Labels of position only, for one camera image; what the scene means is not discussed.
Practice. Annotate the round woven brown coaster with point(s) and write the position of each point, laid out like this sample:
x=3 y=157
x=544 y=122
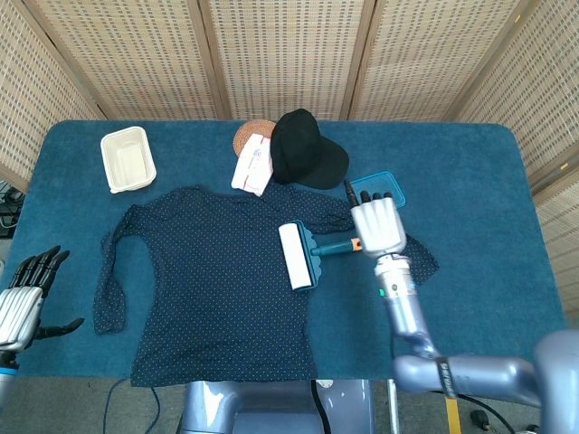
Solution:
x=246 y=133

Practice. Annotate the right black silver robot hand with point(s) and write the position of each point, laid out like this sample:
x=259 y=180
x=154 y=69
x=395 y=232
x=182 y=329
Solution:
x=377 y=226

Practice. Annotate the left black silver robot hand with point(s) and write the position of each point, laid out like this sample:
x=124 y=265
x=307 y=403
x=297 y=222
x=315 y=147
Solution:
x=18 y=316

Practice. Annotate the cream plastic food container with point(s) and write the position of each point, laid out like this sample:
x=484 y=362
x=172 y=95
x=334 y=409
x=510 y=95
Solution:
x=127 y=158

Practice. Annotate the metal table leg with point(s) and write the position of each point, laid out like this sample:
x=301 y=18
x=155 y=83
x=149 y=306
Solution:
x=393 y=411

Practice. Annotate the white pink folded towel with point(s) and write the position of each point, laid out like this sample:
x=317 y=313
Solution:
x=253 y=167

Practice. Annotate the grey blue robot torso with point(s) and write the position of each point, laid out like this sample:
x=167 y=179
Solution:
x=271 y=407

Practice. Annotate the blue transparent container lid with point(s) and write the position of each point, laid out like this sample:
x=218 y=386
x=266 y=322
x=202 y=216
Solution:
x=398 y=187

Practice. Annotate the bamboo folding screen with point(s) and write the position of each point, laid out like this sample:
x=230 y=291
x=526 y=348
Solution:
x=289 y=54

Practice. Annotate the black baseball cap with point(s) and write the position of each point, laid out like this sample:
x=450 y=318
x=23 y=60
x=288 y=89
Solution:
x=300 y=149

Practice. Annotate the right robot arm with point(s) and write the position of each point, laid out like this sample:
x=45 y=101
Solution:
x=407 y=312

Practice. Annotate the black floor plug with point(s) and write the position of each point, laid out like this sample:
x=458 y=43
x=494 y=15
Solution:
x=480 y=418

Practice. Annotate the blue carpet table cover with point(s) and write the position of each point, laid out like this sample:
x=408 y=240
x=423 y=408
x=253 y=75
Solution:
x=475 y=203

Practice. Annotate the navy polka dot shirt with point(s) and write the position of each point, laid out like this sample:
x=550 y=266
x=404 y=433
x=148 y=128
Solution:
x=203 y=280

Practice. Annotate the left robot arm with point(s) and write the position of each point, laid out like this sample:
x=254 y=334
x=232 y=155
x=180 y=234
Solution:
x=6 y=375

